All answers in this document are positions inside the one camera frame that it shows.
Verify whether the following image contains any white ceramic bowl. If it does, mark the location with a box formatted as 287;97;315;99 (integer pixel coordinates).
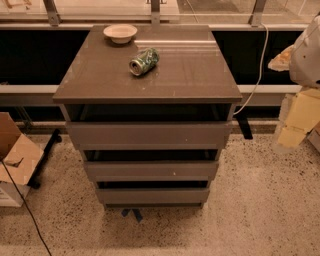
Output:
103;24;138;44

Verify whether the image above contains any open cardboard box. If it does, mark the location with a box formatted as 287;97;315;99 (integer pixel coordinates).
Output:
0;112;44;207

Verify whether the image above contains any grey drawer cabinet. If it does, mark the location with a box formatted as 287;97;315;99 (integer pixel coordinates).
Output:
53;26;241;208

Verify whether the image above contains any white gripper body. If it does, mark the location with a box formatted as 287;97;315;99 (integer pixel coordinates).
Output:
285;89;320;134

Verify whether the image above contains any black cable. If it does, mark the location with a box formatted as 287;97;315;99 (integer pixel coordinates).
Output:
0;159;53;256

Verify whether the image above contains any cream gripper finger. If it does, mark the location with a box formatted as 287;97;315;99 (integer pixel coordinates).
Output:
268;45;293;72
277;127;306;148

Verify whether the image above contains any black stand leg right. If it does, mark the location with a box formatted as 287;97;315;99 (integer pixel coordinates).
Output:
234;109;253;140

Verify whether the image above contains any grey drawer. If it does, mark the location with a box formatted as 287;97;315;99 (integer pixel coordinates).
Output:
84;161;219;181
66;122;231;150
96;188;209;204

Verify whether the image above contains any black stand leg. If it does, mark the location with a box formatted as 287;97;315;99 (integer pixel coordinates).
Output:
234;109;253;140
28;129;62;189

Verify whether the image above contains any black stand leg left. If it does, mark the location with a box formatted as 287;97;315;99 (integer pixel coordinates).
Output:
28;129;62;189

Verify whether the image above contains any cardboard box at right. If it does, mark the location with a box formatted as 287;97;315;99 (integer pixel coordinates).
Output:
308;122;320;152

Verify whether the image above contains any crushed green soda can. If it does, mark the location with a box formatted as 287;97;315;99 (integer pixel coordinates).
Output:
129;48;160;76

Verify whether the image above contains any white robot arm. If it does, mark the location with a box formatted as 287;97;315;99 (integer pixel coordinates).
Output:
268;15;320;149

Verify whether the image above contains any grey bottom drawer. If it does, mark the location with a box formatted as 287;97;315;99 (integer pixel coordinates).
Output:
96;188;209;204

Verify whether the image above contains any white cable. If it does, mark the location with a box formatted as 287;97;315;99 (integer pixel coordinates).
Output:
232;23;270;117

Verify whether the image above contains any grey top drawer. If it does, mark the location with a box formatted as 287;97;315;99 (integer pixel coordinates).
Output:
66;122;231;150

